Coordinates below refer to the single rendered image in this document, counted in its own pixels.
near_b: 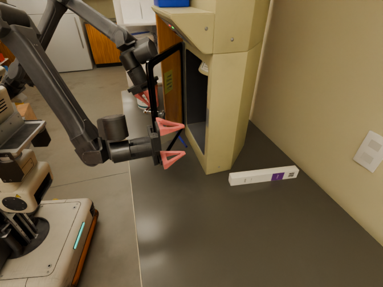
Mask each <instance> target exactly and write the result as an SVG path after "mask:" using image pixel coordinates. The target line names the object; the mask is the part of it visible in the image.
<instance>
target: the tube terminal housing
mask: <svg viewBox="0 0 383 287"><path fill-rule="evenodd" d="M269 6H270V0H189V7H193V8H196V9H201V10H206V11H210V12H213V13H214V14H215V17H214V37H213V53H212V54H210V55H205V54H203V53H201V52H200V51H198V50H197V49H196V48H194V47H193V46H191V45H190V44H189V43H187V42H186V41H184V40H183V42H184V43H185V51H186V50H189V51H190V52H192V53H193V54H195V56H197V57H198V58H199V59H201V60H202V61H203V62H204V63H206V64H207V67H208V85H207V108H208V109H209V126H208V127H207V126H206V133H205V155H203V154H202V152H201V150H200V149H199V147H198V145H197V143H196V141H195V139H194V138H193V136H192V134H191V132H190V130H189V128H188V127H187V123H186V127H185V134H186V136H187V138H188V140H189V142H190V144H191V146H192V148H193V150H194V152H195V154H196V156H197V158H198V160H199V162H200V164H201V166H202V168H203V170H204V172H205V174H206V175H208V174H213V173H218V172H221V171H226V170H230V169H231V168H232V166H233V164H234V162H235V160H236V159H237V157H238V155H239V153H240V152H241V150H242V148H243V146H244V144H245V138H246V132H247V126H248V120H249V116H250V110H251V104H252V98H253V94H254V88H255V82H256V76H257V72H258V67H259V61H260V55H261V50H262V44H263V38H264V32H265V28H266V22H267V16H268V11H269ZM185 95H186V64H185Z"/></svg>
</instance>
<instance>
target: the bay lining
mask: <svg viewBox="0 0 383 287"><path fill-rule="evenodd" d="M185 63H186V123H187V125H188V124H195V123H199V122H206V108H207V94H206V89H207V85H208V76H206V75H204V74H202V73H200V71H199V70H198V69H199V67H200V65H201V63H202V60H201V59H199V58H198V57H197V56H195V54H193V53H192V52H190V51H189V50H186V51H185Z"/></svg>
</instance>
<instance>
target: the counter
mask: <svg viewBox="0 0 383 287"><path fill-rule="evenodd" d="M121 97H122V102H123V114H124V115H125V119H126V122H127V128H128V133H129V136H128V137H127V138H126V140H130V139H134V138H141V137H147V136H148V128H147V125H152V127H153V124H152V115H151V114H144V113H143V109H140V108H139V107H138V103H137V98H136V97H135V95H133V94H132V92H130V93H129V92H128V91H121ZM180 137H181V138H182V139H183V141H184V142H185V143H186V144H187V147H185V146H184V145H183V143H182V142H181V140H180V139H179V138H177V139H176V141H175V143H174V145H173V146H172V148H171V150H170V151H184V152H185V153H186V154H185V155H184V156H183V157H181V158H180V159H178V160H176V161H175V163H173V164H172V165H171V166H169V167H168V168H167V169H164V167H163V165H162V166H161V164H159V165H157V166H155V165H154V163H153V158H152V156H151V157H145V158H139V159H134V160H130V161H128V163H129V174H130V180H131V191H132V202H133V212H134V219H135V229H136V240H137V251H138V261H139V268H140V278H141V287H383V246H382V245H381V244H380V243H379V242H378V241H377V240H376V239H374V238H373V237H372V236H371V235H370V234H369V233H368V232H367V231H366V230H365V229H364V228H363V227H362V226H360V225H359V224H358V222H356V221H355V220H354V218H352V217H351V216H350V215H349V214H348V213H347V212H346V211H345V210H344V209H343V208H342V207H341V206H340V205H338V204H337V203H336V202H335V201H334V200H333V199H332V198H331V197H330V196H329V195H328V194H327V193H326V192H325V191H324V190H323V189H322V188H321V187H320V186H319V185H318V184H317V183H315V182H314V181H313V180H312V179H311V178H310V177H309V176H308V175H307V174H306V173H305V172H304V171H303V170H302V169H301V168H300V167H299V166H298V165H297V164H296V163H295V162H294V161H292V160H291V159H290V158H289V157H288V156H287V155H286V154H285V153H284V152H283V151H282V150H280V149H279V148H278V147H277V146H276V145H275V144H274V143H273V142H272V141H271V140H270V139H269V138H268V137H267V136H266V135H265V134H264V133H263V132H262V131H261V130H260V129H259V128H258V127H256V126H255V125H254V124H253V123H252V122H251V121H250V120H248V126H247V132H246V138H245V144H244V146H243V148H242V150H241V152H240V153H239V155H238V157H237V159H236V160H235V162H234V164H233V166H232V168H231V169H230V170H226V171H221V172H218V173H213V174H208V175H206V174H205V172H204V170H203V168H202V166H201V164H200V162H199V160H198V158H197V156H196V154H195V152H194V150H193V148H192V146H191V144H190V142H189V140H188V138H187V136H186V134H185V129H183V130H182V132H181V133H180ZM129 143H130V142H129ZM294 165H295V166H296V167H297V168H298V169H299V172H298V175H297V177H296V178H290V179H281V180H275V181H267V182H258V183H249V184H240V185H235V186H231V185H230V183H229V174H230V173H236V172H241V171H251V170H260V169H270V168H275V167H285V166H294Z"/></svg>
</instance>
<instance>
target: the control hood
mask: <svg viewBox="0 0 383 287"><path fill-rule="evenodd" d="M151 8H152V10H153V11H154V12H155V13H156V14H157V15H158V16H159V17H161V18H162V19H164V20H166V21H168V22H169V23H171V24H172V25H173V26H174V27H175V28H176V29H177V30H178V31H179V32H180V34H181V35H182V36H183V37H184V38H185V39H186V40H187V41H188V42H189V43H190V44H191V46H193V47H194V48H196V49H197V50H198V51H200V52H201V53H203V54H205V55H210V54H212V53H213V37H214V17H215V14H214V13H213V12H210V11H206V10H201V9H196V8H193V7H157V6H155V5H152V6H151Z"/></svg>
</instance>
